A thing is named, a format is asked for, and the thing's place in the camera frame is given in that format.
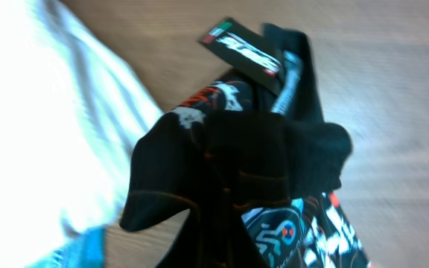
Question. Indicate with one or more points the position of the black orange patterned jersey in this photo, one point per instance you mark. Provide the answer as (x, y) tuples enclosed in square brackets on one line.
[(252, 160)]

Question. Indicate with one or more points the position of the folded beige trousers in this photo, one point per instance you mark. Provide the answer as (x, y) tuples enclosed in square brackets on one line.
[(71, 112)]

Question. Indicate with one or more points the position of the folded blue jeans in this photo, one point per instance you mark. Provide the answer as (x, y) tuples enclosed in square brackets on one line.
[(86, 251)]

